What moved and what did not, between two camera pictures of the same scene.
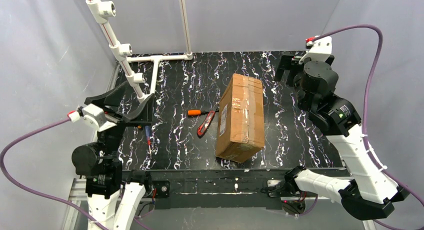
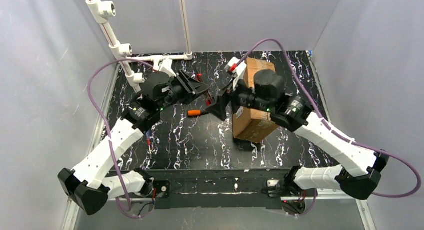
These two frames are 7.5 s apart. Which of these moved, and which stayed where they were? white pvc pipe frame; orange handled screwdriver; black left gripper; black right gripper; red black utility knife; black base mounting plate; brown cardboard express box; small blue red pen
Moved: brown cardboard express box; black left gripper; black right gripper; red black utility knife
Stayed: small blue red pen; white pvc pipe frame; black base mounting plate; orange handled screwdriver
